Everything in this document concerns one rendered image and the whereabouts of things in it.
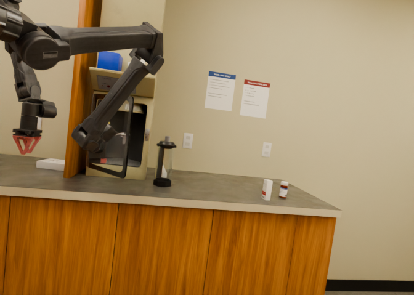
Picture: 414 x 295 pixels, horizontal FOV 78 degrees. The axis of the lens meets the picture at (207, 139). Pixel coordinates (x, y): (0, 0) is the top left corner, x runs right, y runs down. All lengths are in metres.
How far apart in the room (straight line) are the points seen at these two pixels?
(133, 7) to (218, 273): 1.46
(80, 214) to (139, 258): 0.35
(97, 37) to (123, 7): 0.85
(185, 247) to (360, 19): 2.18
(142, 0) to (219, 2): 0.70
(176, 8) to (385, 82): 1.81
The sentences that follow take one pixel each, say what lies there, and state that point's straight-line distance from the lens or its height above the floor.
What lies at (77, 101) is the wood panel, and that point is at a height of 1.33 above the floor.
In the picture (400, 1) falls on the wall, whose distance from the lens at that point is 2.88.
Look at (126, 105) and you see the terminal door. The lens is 1.29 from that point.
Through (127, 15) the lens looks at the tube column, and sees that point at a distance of 1.58.
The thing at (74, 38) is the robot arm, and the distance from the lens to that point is 0.73.
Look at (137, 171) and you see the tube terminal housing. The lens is 1.50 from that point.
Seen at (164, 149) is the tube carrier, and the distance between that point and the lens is 1.36.
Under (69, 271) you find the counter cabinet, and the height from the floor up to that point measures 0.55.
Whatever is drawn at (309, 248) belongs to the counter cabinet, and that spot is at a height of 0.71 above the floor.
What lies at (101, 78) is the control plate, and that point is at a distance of 1.43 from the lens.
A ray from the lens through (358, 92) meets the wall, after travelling 2.49.
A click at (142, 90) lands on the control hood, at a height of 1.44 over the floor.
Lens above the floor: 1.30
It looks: 3 degrees down
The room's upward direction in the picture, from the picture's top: 7 degrees clockwise
